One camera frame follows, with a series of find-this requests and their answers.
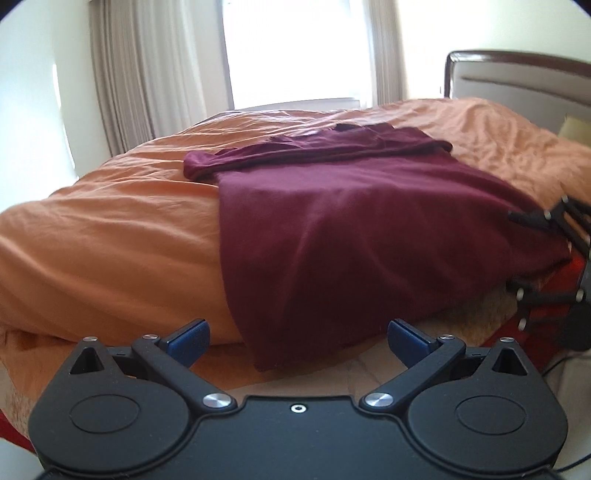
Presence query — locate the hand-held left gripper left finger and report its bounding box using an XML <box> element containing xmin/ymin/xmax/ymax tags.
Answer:
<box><xmin>68</xmin><ymin>318</ymin><xmax>237</xmax><ymax>413</ymax></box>

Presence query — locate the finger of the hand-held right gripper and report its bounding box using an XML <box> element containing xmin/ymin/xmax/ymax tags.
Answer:
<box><xmin>507</xmin><ymin>195</ymin><xmax>591</xmax><ymax>256</ymax></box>
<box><xmin>507</xmin><ymin>278</ymin><xmax>591</xmax><ymax>333</ymax></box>

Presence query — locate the beige curtain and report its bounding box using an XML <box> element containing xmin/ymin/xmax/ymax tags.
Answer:
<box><xmin>89</xmin><ymin>0</ymin><xmax>234</xmax><ymax>157</ymax></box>
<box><xmin>359</xmin><ymin>0</ymin><xmax>408</xmax><ymax>104</ymax></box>

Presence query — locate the orange duvet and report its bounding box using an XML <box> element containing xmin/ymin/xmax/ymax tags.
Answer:
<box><xmin>0</xmin><ymin>97</ymin><xmax>591</xmax><ymax>388</ymax></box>

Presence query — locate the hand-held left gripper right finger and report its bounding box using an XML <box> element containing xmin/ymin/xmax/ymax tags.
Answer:
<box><xmin>360</xmin><ymin>318</ymin><xmax>528</xmax><ymax>411</ymax></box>

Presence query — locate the window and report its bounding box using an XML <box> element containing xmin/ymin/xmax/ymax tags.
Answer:
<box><xmin>222</xmin><ymin>0</ymin><xmax>372</xmax><ymax>110</ymax></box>

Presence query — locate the beige patterned mattress cover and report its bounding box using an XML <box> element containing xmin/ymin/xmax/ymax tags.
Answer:
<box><xmin>0</xmin><ymin>288</ymin><xmax>522</xmax><ymax>430</ymax></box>

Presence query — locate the padded bed headboard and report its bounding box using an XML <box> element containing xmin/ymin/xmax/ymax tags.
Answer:
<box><xmin>444</xmin><ymin>50</ymin><xmax>591</xmax><ymax>134</ymax></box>

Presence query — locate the pale yellow pillow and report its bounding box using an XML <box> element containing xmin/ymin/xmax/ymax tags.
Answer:
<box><xmin>557</xmin><ymin>115</ymin><xmax>591</xmax><ymax>151</ymax></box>

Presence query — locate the black cable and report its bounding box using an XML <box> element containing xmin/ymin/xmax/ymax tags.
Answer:
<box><xmin>540</xmin><ymin>350</ymin><xmax>591</xmax><ymax>472</ymax></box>

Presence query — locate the maroon long-sleeve shirt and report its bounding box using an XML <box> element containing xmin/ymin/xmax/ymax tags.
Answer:
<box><xmin>183</xmin><ymin>122</ymin><xmax>572</xmax><ymax>373</ymax></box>

